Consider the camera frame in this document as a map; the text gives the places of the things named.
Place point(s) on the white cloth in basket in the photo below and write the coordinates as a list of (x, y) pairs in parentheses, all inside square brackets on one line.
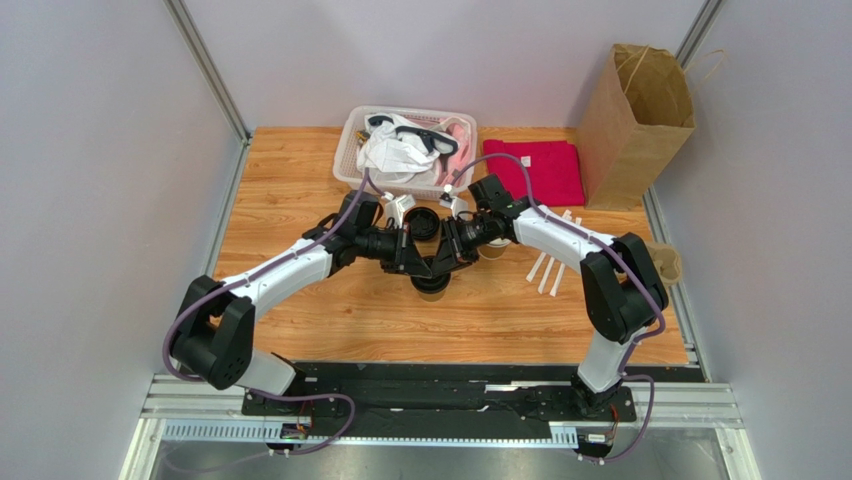
[(395, 158)]

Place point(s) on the brown cardboard cup carrier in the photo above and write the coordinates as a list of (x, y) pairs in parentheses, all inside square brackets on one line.
[(667, 261)]

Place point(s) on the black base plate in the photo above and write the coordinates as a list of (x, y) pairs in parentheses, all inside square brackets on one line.
[(411, 401)]

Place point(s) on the brown paper bag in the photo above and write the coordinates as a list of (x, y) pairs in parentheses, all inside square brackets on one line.
[(638, 117)]

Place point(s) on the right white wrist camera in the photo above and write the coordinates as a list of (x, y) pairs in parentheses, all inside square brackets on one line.
[(458, 207)]

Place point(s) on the aluminium frame rail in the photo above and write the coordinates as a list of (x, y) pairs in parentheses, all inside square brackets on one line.
[(195, 411)]

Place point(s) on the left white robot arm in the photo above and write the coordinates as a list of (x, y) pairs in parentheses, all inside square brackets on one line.
[(213, 334)]

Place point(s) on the white wrapped straw right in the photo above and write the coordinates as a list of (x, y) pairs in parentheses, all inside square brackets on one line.
[(558, 280)]

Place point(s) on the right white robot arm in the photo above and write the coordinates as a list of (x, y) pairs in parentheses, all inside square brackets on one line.
[(623, 292)]

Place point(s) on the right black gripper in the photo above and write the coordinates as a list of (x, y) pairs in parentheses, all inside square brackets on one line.
[(449, 239)]

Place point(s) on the black lid on table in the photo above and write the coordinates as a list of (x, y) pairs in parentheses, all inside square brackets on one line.
[(424, 223)]

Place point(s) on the white wrapped straw left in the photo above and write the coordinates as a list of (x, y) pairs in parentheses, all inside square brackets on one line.
[(536, 266)]

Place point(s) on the white plastic basket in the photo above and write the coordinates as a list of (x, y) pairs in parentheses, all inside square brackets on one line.
[(354, 135)]

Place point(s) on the white wrapped straw middle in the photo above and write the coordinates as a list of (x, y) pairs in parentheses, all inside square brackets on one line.
[(545, 276)]

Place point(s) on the red folded cloth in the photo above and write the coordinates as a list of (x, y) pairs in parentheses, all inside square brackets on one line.
[(553, 168)]

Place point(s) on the paper coffee cup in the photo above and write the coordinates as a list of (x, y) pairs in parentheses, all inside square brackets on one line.
[(429, 296), (494, 249)]

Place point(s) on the white wrapped straw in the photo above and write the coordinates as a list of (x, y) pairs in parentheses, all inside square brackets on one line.
[(545, 276), (536, 266), (558, 280)]

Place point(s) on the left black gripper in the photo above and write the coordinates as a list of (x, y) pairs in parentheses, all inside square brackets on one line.
[(404, 258)]

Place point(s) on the black coffee cup lid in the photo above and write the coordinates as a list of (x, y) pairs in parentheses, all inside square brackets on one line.
[(431, 286)]

